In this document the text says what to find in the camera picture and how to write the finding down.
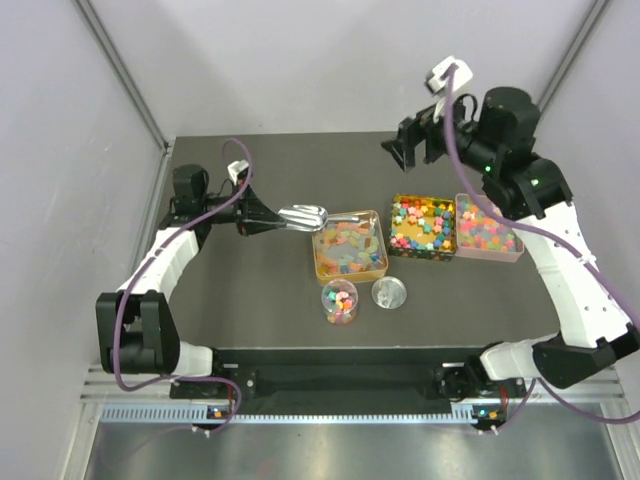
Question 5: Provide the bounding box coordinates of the clear glass jar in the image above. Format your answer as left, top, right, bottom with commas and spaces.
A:
321, 279, 359, 326

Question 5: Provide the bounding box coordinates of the grey slotted cable duct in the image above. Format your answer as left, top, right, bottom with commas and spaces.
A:
100, 403, 500, 425

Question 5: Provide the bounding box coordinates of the round silver jar lid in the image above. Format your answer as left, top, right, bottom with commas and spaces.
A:
371, 276, 407, 310

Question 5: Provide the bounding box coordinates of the silver metal scoop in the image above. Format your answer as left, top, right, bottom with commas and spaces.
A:
277, 205, 361, 233

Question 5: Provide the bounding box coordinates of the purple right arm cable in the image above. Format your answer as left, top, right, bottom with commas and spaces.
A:
443, 62, 640, 435

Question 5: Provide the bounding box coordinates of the pink candy tin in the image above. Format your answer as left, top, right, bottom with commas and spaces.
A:
454, 193, 525, 263

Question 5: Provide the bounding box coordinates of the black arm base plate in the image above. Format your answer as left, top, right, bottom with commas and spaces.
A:
168, 349, 527, 401

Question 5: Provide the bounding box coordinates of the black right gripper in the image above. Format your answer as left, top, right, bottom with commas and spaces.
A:
379, 88, 498, 176

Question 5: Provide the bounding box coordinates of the gold popsicle candy tin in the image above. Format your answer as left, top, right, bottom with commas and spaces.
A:
312, 210, 389, 285

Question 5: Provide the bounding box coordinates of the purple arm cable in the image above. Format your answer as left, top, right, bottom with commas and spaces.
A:
112, 137, 256, 437
443, 62, 640, 435

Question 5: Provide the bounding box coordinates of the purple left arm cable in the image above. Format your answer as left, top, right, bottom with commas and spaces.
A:
112, 137, 256, 437

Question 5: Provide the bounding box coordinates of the dark green star candy tin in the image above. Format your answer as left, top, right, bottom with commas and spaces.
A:
387, 194, 457, 261

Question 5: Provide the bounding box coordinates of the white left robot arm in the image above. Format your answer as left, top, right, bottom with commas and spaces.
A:
95, 160, 284, 397

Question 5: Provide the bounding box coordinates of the aluminium frame rail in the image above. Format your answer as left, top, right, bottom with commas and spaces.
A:
79, 363, 626, 404

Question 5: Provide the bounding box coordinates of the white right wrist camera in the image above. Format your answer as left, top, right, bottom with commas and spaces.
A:
425, 56, 474, 122

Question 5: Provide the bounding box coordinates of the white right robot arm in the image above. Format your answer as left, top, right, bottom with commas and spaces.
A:
381, 87, 639, 396

